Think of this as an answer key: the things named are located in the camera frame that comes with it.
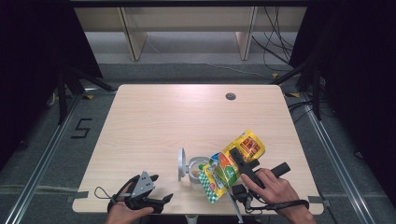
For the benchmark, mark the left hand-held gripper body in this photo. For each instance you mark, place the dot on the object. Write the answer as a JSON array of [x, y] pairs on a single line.
[[142, 186]]

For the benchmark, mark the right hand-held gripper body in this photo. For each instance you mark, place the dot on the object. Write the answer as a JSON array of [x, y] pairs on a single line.
[[280, 169]]

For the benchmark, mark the yellow snack bag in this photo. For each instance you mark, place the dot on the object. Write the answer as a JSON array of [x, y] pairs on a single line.
[[218, 177]]

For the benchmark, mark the clear jar with grey lid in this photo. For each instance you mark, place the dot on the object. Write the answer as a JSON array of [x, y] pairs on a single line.
[[195, 161]]

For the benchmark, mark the person's right hand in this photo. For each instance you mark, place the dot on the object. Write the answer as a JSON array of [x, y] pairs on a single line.
[[274, 189]]

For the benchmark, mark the person's left hand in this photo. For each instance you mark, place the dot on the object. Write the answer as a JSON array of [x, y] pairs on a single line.
[[124, 214]]

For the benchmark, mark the pile of tan snack pieces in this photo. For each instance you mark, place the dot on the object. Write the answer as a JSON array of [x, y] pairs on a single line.
[[195, 173]]

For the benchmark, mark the grey tape strip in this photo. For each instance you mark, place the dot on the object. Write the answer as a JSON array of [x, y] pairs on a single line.
[[319, 200], [77, 196]]

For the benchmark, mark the black metal stand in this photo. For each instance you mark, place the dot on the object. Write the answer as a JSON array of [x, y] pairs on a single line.
[[67, 93], [314, 84]]

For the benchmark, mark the black curtain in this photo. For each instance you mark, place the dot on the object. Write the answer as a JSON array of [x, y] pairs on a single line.
[[31, 62], [358, 62]]

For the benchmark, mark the metal floor rail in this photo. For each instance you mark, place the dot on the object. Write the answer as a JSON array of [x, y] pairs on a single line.
[[339, 161], [40, 161]]

